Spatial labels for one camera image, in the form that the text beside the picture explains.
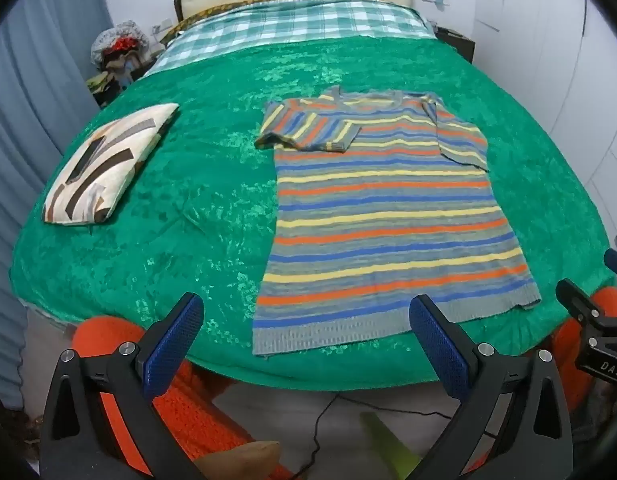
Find yellow patterned cloth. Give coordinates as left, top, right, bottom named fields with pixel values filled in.
left=161, top=2, right=252, bottom=45

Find black floor cable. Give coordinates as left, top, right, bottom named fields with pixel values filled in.
left=292, top=392, right=459, bottom=479

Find striped knit shirt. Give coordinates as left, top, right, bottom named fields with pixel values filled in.
left=252, top=86, right=543, bottom=358

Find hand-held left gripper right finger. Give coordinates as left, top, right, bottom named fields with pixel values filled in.
left=408, top=294, right=574, bottom=480

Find pile of clothes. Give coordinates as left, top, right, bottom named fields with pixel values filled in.
left=86, top=20, right=165, bottom=107

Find grey curtain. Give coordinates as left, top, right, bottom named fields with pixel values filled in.
left=0, top=0, right=114, bottom=411

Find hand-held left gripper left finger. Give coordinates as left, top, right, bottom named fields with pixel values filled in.
left=38, top=291, right=206, bottom=480

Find person's orange knit trousers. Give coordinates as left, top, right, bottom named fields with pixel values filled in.
left=71, top=287, right=617, bottom=480

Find person's foot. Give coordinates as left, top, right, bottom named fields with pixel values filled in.
left=196, top=440, right=282, bottom=480

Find brown patterned pillow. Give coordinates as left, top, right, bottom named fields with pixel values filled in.
left=42, top=102, right=180, bottom=226

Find green velvet blanket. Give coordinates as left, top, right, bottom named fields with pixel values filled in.
left=8, top=35, right=617, bottom=393

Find dark nightstand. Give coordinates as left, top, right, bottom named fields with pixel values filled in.
left=431, top=20, right=476, bottom=64

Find lime green plastic piece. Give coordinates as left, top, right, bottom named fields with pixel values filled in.
left=361, top=411, right=422, bottom=480

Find green checkered bed sheet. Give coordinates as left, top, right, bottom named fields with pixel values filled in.
left=143, top=0, right=436, bottom=78

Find white wardrobe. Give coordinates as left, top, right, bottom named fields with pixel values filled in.
left=475, top=0, right=617, bottom=243

